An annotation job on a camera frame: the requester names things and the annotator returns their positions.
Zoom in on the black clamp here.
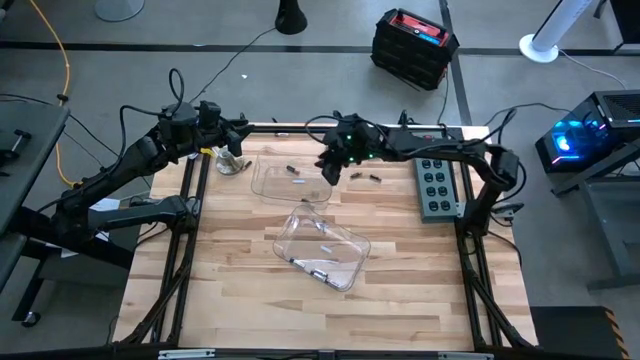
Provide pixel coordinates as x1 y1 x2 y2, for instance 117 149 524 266
0 128 33 169

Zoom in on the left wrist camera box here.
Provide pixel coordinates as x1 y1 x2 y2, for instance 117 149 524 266
198 100 222 126

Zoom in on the gray round stand base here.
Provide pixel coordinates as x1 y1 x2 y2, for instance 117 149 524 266
93 0 146 23

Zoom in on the gray desk stand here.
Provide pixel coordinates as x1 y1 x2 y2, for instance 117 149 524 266
549 144 640 292

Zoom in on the clear plastic bin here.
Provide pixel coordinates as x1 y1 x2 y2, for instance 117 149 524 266
272 204 372 294
249 146 335 210

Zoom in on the yellow cable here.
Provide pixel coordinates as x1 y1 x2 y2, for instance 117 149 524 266
27 0 84 189

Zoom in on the black floor cable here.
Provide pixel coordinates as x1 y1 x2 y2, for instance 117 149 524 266
188 27 277 105

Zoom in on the white tower fan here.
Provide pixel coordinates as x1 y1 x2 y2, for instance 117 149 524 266
518 0 596 64

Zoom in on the black mat with hazard stripes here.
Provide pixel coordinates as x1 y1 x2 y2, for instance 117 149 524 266
529 305 627 360

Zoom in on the black computer with blue light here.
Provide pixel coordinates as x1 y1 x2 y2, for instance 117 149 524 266
534 89 640 175

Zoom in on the red black toolbox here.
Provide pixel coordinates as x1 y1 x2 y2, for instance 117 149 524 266
370 7 460 92

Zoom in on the silver aluminium bracket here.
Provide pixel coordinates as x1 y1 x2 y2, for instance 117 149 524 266
158 348 216 360
438 351 495 360

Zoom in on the white paper sheet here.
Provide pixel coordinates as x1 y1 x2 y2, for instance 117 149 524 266
59 197 121 259

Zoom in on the black aluminium table frame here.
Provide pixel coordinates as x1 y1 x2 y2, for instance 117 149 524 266
112 122 536 360

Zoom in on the gray side table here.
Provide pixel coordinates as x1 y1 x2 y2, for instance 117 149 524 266
0 102 71 294

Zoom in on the black stand base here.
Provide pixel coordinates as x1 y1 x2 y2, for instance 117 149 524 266
274 0 309 36

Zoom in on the gray power strip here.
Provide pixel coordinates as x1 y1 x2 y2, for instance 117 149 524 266
413 130 460 224

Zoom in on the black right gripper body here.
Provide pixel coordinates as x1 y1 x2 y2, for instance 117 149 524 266
317 116 387 167

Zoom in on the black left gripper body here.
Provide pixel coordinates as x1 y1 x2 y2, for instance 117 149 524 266
215 118 254 139

